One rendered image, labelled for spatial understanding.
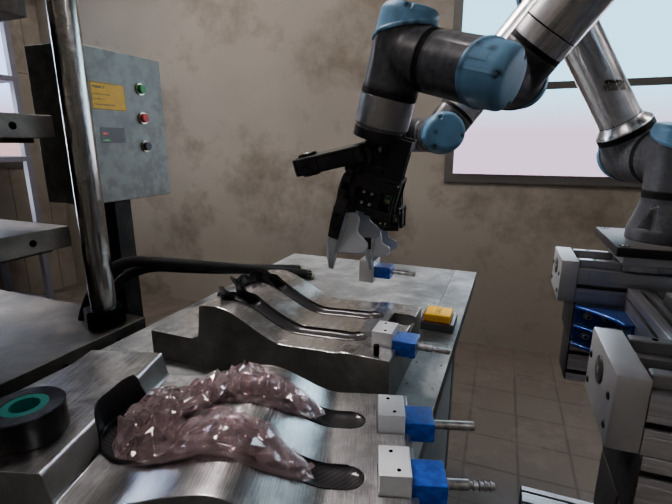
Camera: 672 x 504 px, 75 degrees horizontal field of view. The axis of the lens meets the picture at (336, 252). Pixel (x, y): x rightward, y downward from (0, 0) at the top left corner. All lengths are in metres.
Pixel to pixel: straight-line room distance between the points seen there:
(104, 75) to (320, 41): 1.80
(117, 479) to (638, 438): 0.57
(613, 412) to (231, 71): 2.99
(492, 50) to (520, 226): 2.23
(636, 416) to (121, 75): 1.35
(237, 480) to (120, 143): 1.06
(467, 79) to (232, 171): 2.79
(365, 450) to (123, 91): 1.15
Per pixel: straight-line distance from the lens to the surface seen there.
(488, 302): 2.84
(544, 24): 0.64
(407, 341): 0.76
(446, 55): 0.55
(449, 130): 0.86
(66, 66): 1.17
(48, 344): 1.21
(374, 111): 0.59
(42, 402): 0.62
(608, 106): 1.14
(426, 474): 0.56
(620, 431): 0.60
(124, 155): 1.40
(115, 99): 1.40
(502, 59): 0.52
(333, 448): 0.61
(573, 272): 1.03
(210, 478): 0.52
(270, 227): 3.13
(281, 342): 0.80
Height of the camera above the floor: 1.23
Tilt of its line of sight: 14 degrees down
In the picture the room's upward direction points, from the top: straight up
